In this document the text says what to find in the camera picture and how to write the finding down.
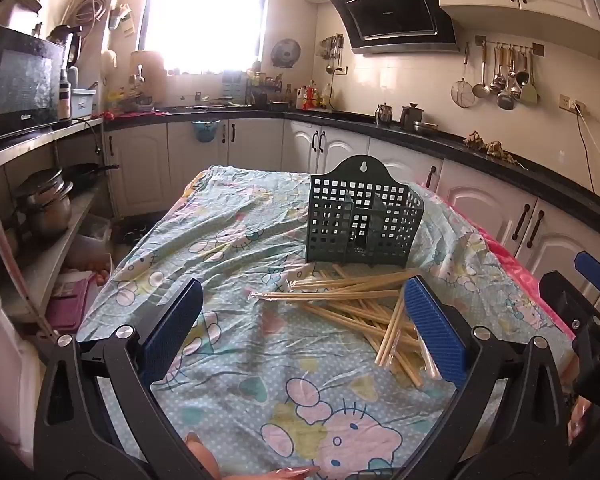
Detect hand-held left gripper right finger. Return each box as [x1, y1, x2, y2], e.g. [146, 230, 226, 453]
[402, 276, 571, 480]

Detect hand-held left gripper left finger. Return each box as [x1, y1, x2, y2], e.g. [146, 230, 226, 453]
[32, 277, 204, 480]

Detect set of bamboo chopsticks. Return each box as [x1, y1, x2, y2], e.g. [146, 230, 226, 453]
[250, 262, 443, 388]

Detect dark green plastic utensil holder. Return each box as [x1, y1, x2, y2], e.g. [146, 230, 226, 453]
[306, 155, 425, 268]

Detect row of hanging kitchen utensils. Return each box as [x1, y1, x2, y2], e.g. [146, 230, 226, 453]
[450, 35, 546, 111]

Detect person's right hand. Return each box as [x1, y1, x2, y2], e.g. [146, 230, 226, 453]
[566, 400, 593, 443]

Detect person's left hand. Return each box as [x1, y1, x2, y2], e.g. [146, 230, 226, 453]
[185, 432, 323, 480]

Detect cartoon cat printed tablecloth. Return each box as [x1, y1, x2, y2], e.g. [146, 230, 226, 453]
[77, 164, 573, 480]

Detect pile of ginger roots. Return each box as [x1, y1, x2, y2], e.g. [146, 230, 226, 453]
[464, 130, 520, 165]

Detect white plastic container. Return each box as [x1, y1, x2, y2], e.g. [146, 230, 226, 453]
[0, 275, 38, 461]

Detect stack of steel pots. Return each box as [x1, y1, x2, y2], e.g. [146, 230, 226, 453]
[12, 167, 75, 238]

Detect black frying pan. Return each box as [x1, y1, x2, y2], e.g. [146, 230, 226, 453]
[62, 161, 121, 188]

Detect blue hanging basin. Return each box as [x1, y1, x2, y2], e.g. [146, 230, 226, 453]
[191, 119, 220, 144]

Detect metal canister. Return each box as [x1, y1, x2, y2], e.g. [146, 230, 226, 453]
[400, 102, 425, 131]

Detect metal shelf rack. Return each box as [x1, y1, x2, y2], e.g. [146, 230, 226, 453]
[0, 116, 112, 341]

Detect grey-blue plastic box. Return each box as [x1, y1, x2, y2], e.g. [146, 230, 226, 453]
[70, 88, 98, 119]

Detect small grey drawer organizer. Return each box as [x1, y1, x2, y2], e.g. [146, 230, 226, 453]
[221, 71, 246, 98]

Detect dark bottle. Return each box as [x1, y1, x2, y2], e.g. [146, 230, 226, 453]
[57, 69, 74, 127]

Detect group of condiment bottles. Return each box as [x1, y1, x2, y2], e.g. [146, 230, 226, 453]
[284, 79, 334, 111]

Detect black microwave oven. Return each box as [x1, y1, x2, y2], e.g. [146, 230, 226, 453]
[0, 25, 67, 145]

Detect small hanging metal tools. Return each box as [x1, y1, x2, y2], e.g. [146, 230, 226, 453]
[320, 34, 346, 74]

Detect bright kitchen window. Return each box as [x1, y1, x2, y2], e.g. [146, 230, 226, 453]
[140, 0, 271, 73]

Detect black range hood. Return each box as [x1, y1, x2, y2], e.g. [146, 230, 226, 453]
[325, 0, 462, 57]

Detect brown cardboard box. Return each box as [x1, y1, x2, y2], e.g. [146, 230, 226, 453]
[0, 0, 43, 36]

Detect black power cable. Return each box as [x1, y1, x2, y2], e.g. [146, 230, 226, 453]
[575, 110, 597, 193]

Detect small wall fan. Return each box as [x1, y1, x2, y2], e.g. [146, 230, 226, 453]
[271, 38, 302, 69]

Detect white wall-mounted holder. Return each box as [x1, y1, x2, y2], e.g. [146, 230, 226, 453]
[109, 4, 133, 36]

